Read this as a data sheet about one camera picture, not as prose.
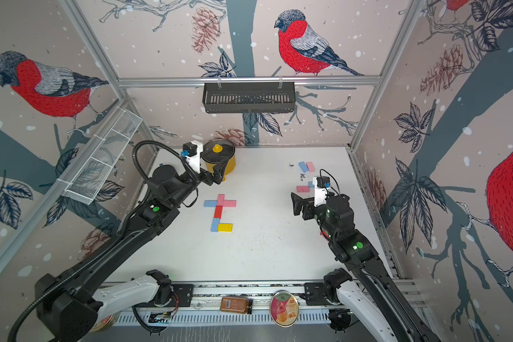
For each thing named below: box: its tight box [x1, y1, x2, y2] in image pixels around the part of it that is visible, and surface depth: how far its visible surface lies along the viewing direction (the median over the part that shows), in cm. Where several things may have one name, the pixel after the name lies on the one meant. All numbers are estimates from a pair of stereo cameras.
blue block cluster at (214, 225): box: [210, 218, 220, 233], surface depth 92 cm
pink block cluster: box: [296, 185, 310, 193], surface depth 105 cm
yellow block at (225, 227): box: [218, 223, 233, 233], surface depth 92 cm
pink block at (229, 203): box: [222, 199, 238, 208], surface depth 99 cm
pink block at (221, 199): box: [216, 193, 226, 207], surface depth 100 cm
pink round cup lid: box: [270, 290, 300, 328], surface depth 70 cm
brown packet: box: [220, 296, 253, 315], surface depth 70 cm
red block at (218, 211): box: [213, 205, 223, 219], surface depth 97 cm
